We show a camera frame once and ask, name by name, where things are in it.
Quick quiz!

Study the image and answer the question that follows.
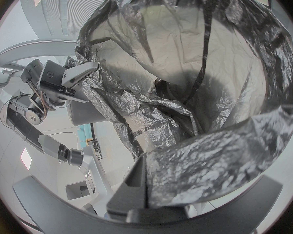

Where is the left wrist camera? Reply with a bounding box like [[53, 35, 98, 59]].
[[64, 56, 79, 68]]

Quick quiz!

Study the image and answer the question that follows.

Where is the black plastic bag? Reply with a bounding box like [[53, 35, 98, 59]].
[[74, 0, 293, 208]]

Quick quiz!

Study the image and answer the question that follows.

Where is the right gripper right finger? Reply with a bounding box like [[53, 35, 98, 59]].
[[106, 152, 147, 217]]

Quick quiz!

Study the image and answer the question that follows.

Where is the blue-green curtain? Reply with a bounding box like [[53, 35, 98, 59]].
[[78, 124, 94, 142]]

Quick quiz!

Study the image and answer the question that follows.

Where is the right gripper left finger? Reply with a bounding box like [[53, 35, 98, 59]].
[[62, 62, 99, 88]]

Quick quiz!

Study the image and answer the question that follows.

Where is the grey trash bin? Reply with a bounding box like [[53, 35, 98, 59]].
[[68, 87, 113, 127]]

